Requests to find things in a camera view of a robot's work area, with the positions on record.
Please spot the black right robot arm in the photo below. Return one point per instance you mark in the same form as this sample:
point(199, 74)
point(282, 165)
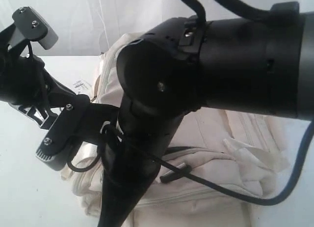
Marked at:
point(262, 65)

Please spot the cream duffel bag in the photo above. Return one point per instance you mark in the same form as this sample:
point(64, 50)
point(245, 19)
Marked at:
point(243, 152)

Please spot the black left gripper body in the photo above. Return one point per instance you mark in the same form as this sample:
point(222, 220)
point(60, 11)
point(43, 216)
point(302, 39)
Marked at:
point(27, 87)

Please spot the white backdrop curtain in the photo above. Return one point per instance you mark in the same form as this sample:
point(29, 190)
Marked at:
point(90, 27)

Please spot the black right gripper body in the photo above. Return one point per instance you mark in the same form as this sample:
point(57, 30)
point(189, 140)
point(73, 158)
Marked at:
point(128, 169)

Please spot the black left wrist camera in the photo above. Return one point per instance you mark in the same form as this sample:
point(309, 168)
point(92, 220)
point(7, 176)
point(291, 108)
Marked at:
point(34, 27)

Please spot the white paper hang tag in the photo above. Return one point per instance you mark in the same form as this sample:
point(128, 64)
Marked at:
point(81, 87)

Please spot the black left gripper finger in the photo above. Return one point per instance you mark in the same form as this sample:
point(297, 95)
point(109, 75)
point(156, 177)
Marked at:
point(171, 176)

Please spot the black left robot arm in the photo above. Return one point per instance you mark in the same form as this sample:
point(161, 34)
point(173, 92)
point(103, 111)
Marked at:
point(7, 47)

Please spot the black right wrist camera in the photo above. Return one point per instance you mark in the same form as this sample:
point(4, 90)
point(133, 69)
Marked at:
point(57, 144)

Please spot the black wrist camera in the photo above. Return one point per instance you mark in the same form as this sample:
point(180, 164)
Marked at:
point(57, 144)
point(34, 27)

